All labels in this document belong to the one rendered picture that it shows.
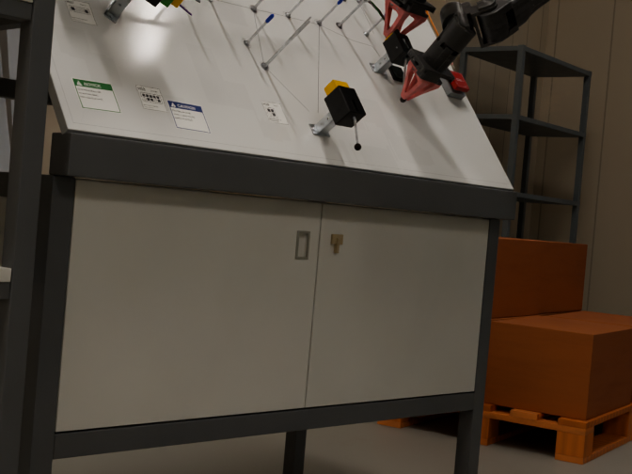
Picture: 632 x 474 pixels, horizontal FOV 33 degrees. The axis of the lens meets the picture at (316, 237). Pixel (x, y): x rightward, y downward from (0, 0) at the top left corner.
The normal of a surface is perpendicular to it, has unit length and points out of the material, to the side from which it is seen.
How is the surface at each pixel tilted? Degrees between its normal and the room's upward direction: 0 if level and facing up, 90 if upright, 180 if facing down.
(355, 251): 90
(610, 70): 90
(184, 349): 90
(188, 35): 54
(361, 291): 90
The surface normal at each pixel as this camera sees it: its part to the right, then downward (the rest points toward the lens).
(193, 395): 0.71, 0.07
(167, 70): 0.62, -0.53
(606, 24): -0.61, -0.04
